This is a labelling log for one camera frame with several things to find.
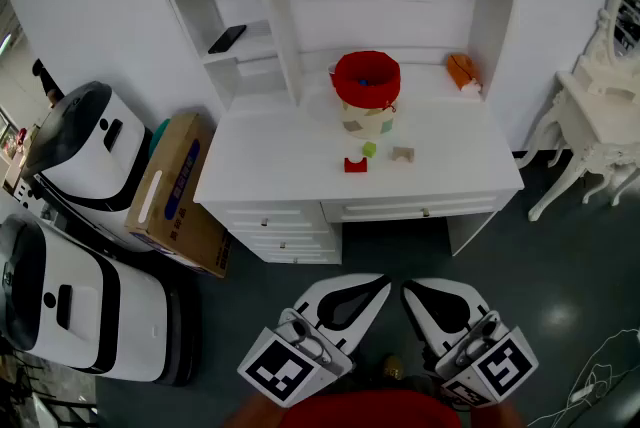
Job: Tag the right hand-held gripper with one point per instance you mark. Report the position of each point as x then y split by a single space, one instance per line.
500 366

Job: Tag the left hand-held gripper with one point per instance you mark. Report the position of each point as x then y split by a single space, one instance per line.
280 366

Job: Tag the red arch block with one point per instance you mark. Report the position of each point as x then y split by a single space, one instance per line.
350 166

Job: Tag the green cube block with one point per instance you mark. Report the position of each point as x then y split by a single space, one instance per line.
369 149

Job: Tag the beige wooden arch block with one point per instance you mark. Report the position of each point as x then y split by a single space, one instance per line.
397 155

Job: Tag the colourful blocks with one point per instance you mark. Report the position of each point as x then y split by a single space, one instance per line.
363 82

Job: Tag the person's left forearm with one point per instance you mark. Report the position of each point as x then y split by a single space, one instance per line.
250 416

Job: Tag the person's right forearm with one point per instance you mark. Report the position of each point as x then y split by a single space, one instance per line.
497 417

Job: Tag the small white desk drawer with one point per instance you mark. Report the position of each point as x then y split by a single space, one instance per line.
290 216
310 240
315 257

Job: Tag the person's shoe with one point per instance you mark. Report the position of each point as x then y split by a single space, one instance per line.
392 367

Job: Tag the wide white desk drawer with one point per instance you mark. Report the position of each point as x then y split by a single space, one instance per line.
380 208

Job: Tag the person's red shirt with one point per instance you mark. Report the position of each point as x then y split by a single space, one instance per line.
370 411

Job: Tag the white desk with hutch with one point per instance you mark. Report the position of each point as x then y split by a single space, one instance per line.
280 156

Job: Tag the brown cardboard box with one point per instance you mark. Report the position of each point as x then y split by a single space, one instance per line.
170 216

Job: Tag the white and black robot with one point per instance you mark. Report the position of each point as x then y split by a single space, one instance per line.
125 311
85 156

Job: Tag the white ornate vanity table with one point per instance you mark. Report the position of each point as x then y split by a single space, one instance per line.
590 126

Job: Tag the pink plastic cup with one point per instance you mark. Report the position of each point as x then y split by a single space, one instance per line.
331 67

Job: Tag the red lined patterned storage bucket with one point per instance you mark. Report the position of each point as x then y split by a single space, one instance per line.
350 66

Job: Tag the orange fabric pouch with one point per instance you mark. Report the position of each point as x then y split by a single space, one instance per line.
461 68

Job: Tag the teal round object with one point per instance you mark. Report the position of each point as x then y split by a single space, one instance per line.
157 136

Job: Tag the black phone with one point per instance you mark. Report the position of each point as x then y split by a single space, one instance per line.
227 39

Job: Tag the white power strip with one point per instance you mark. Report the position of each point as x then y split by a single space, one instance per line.
25 193

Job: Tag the white ornate oval mirror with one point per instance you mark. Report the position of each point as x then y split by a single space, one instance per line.
629 16

